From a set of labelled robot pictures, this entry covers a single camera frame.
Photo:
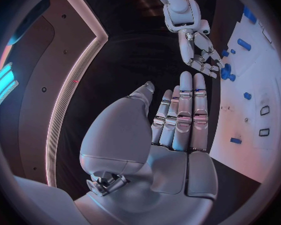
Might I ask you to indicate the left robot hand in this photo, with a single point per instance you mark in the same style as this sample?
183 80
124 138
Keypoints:
173 172

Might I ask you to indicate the white task board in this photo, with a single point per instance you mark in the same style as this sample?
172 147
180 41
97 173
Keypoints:
248 120

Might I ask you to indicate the glowing light bar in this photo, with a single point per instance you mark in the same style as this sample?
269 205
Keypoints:
4 84

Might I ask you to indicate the small blue peg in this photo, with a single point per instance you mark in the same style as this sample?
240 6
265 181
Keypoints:
232 51

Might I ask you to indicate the blue long cylinder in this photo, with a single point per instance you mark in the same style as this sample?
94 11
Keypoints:
244 44

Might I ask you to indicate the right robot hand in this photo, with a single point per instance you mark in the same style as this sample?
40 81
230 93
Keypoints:
202 43

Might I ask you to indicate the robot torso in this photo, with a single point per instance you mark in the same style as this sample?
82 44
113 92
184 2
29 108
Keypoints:
67 60

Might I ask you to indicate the blue flat block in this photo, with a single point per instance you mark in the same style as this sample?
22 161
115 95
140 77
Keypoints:
236 140

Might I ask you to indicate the blue plug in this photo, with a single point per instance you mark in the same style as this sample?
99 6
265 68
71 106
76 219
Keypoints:
225 53

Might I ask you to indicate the blue gear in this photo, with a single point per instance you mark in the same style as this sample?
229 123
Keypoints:
226 72

